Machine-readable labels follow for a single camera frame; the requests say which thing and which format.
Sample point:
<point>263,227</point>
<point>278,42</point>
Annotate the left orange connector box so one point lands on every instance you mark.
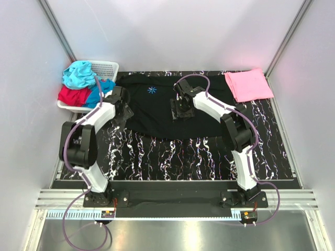
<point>108,214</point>

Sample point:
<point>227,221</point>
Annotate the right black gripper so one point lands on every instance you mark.
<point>174,105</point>

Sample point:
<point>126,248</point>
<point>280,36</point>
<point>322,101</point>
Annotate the white plastic basket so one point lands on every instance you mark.
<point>105,70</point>

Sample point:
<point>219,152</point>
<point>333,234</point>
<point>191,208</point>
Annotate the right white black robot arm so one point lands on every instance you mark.
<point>238,134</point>

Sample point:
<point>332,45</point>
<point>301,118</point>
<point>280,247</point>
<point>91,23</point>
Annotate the light blue t shirt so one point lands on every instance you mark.
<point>79,75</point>

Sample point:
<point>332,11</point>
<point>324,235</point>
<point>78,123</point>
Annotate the right orange connector box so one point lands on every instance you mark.
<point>249,217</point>

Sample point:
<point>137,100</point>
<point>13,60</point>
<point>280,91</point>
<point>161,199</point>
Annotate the orange connector box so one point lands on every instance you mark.
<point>108,214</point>
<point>249,217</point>

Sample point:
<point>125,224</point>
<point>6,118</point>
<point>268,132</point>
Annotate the folded pink t shirt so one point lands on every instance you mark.
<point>248,85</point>

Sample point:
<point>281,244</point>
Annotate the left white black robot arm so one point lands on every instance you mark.
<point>78,144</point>

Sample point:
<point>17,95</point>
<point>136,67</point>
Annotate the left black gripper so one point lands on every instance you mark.
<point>128,114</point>

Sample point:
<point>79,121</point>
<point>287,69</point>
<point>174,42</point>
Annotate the red t shirt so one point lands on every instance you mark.
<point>74,97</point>

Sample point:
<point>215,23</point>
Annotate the black marble pattern mat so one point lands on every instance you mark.
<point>153,147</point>

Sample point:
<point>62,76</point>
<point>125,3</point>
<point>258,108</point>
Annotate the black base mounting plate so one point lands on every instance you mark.
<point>174,211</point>

